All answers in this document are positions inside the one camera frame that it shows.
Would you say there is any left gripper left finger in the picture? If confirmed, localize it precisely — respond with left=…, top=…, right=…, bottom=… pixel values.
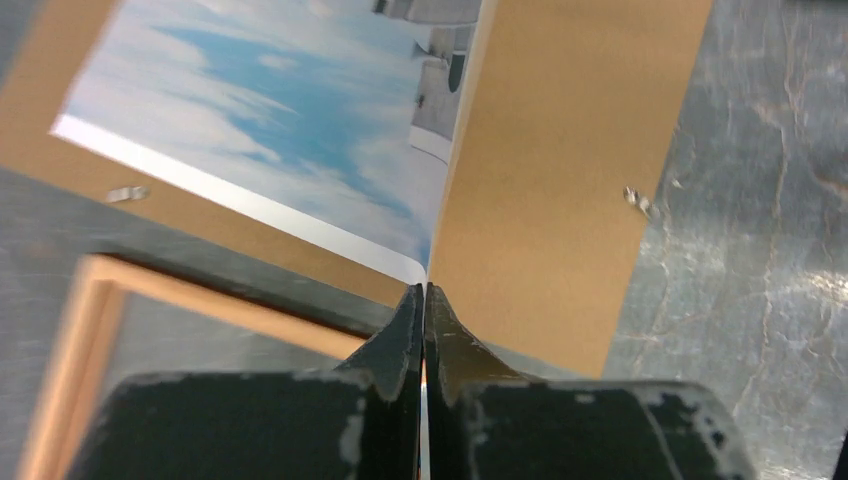
left=67, top=285, right=424, bottom=479

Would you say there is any building and sky photo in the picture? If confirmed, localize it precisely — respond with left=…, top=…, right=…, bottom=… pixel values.
left=51, top=1, right=491, bottom=284

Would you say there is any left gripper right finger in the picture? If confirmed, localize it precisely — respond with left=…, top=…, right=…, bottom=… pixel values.
left=423, top=285, right=756, bottom=479

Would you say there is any brown cardboard backing board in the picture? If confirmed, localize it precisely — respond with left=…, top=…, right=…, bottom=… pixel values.
left=1, top=1, right=711, bottom=377

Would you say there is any wooden picture frame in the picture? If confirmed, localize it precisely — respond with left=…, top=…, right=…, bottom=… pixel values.
left=16, top=254, right=370, bottom=479

